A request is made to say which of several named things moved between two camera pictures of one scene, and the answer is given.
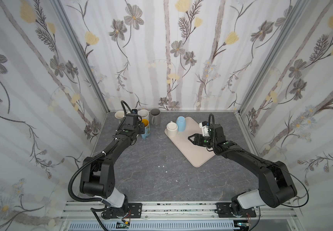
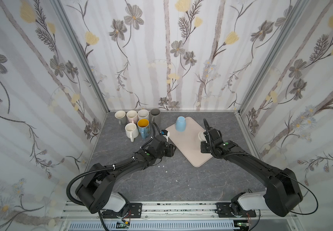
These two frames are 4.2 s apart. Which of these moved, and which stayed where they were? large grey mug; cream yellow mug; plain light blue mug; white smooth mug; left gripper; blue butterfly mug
Moved: white smooth mug; left gripper
Stayed: plain light blue mug; cream yellow mug; large grey mug; blue butterfly mug
